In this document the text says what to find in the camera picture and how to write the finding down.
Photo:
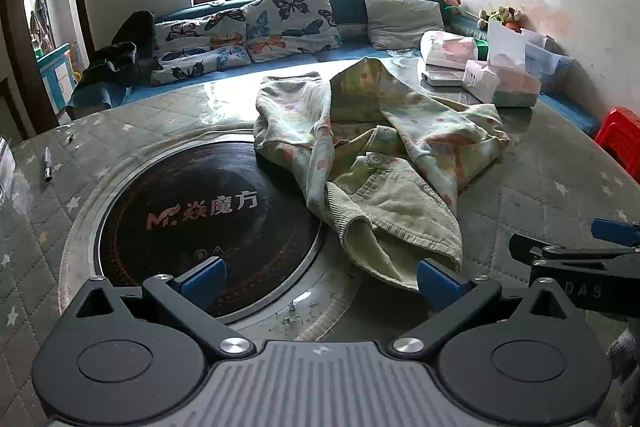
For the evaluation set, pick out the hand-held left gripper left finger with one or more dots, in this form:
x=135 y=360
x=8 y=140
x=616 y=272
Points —
x=205 y=279

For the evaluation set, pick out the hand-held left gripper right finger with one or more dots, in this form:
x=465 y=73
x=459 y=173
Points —
x=437 y=284

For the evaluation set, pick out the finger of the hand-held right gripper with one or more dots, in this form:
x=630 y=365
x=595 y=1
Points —
x=612 y=228
x=525 y=247

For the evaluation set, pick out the green floral garment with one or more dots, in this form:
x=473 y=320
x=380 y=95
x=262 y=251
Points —
x=400 y=132

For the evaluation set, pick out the red plastic stool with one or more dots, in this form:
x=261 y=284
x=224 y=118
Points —
x=620 y=142

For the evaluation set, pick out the black round induction cooktop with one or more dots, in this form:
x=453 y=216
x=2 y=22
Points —
x=200 y=187

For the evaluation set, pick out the clear plastic storage box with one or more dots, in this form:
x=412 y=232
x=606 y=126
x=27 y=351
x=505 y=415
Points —
x=547 y=59

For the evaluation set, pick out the white flat box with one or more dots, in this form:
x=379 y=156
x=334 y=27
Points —
x=442 y=79

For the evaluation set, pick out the metal pen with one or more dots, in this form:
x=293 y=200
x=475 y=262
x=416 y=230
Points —
x=48 y=167

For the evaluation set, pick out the white paper sheet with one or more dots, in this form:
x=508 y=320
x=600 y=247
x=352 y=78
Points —
x=502 y=39

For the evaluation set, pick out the pink white tissue pack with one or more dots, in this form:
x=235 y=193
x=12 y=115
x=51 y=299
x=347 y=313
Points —
x=447 y=49

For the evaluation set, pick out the brown plush toy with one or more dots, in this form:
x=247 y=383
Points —
x=502 y=17

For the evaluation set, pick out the black clothing pile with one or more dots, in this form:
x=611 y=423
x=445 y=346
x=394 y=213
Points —
x=120 y=52

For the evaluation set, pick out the blue white bin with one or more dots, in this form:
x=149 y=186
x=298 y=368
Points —
x=55 y=77

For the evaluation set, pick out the grey cushion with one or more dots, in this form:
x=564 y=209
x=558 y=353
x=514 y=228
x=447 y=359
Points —
x=402 y=22

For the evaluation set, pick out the large butterfly print pillow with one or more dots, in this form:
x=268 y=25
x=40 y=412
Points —
x=290 y=22

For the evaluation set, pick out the blue sofa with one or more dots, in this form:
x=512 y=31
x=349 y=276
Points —
x=350 y=9

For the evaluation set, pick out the brown wooden door frame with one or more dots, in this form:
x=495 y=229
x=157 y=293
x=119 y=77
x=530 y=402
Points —
x=15 y=32

